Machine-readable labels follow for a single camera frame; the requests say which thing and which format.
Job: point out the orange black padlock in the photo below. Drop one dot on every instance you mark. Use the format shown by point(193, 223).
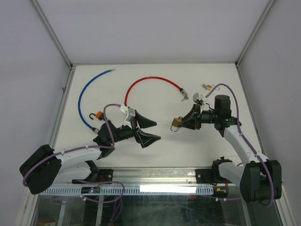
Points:
point(99, 116)

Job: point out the blue cable lock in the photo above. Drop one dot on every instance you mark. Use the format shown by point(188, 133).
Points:
point(90, 99)

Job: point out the small brass padlock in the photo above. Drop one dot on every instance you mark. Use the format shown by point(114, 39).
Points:
point(208, 87)

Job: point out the white slotted cable duct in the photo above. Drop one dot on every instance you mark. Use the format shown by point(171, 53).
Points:
point(128, 190)

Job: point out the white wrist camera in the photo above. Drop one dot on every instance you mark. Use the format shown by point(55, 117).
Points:
point(199, 99)
point(128, 114)

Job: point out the red cable lock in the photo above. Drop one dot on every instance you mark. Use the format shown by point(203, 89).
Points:
point(155, 83)

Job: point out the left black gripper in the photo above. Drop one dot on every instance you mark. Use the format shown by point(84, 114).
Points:
point(144, 139)

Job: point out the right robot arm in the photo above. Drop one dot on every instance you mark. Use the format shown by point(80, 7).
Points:
point(229, 128)

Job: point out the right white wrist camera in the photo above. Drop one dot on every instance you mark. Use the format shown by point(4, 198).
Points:
point(199, 99)

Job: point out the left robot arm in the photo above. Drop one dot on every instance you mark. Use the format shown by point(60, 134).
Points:
point(100, 147)

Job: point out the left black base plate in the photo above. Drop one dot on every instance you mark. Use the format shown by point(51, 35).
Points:
point(96, 177)

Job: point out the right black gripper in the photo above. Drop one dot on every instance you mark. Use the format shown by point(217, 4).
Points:
point(191, 120)

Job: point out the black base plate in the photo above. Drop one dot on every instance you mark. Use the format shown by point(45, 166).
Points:
point(203, 176)
point(96, 177)

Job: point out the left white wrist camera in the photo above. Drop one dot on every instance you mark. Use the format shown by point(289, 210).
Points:
point(128, 114)

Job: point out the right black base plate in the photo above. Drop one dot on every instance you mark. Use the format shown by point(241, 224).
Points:
point(203, 176)

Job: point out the aluminium mounting rail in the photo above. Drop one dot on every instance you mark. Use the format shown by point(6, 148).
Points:
point(150, 175)

